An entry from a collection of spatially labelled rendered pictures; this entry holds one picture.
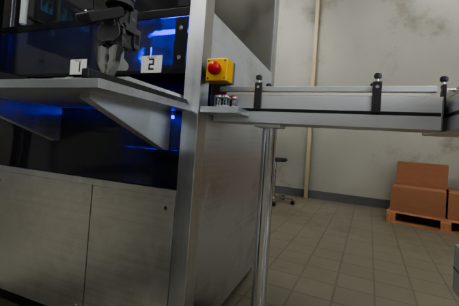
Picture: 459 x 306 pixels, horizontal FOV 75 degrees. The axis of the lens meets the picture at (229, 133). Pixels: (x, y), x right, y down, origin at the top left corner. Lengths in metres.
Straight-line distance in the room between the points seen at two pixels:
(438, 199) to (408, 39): 2.26
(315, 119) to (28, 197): 1.17
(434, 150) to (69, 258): 4.34
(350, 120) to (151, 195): 0.68
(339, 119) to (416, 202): 2.96
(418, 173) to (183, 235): 3.50
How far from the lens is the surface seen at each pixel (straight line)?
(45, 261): 1.45
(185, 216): 0.99
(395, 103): 0.97
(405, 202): 3.87
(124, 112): 0.83
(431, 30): 5.03
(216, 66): 0.92
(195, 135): 0.95
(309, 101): 0.97
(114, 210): 1.16
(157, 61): 1.07
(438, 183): 4.19
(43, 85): 0.76
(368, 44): 4.95
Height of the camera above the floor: 0.77
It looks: 2 degrees up
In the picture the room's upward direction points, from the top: 4 degrees clockwise
